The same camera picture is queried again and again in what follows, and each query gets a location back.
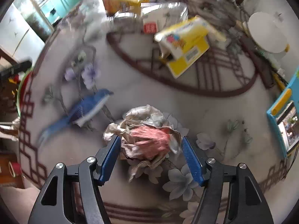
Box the floral table cloth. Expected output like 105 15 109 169
19 0 289 223

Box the yellow tea carton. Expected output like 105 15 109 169
102 0 150 17

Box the clear plastic bottle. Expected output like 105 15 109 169
141 2 188 34

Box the red bin green rim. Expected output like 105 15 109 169
16 68 33 117

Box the pink brown paper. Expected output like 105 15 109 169
103 105 189 184

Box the white round fan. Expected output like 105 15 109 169
247 12 289 54

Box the blue yellow toy box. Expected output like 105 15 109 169
266 71 299 159

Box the yellow white flat box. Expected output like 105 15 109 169
154 15 228 79

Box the white refrigerator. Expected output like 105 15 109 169
1 4 45 64

